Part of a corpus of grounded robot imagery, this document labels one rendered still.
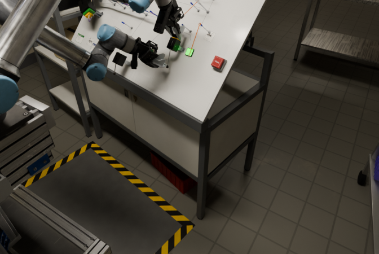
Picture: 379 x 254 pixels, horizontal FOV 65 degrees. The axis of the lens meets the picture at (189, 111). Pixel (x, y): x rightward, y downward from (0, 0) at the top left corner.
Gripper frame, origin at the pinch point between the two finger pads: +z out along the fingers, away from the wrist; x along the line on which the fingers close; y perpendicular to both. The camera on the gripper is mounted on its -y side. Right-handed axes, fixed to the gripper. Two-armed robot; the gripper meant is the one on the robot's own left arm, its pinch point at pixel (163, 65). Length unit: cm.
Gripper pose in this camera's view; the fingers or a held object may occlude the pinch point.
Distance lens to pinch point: 150.9
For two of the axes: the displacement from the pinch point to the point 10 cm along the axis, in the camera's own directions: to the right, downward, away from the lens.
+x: -1.2, -8.4, 5.3
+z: 7.3, 2.9, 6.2
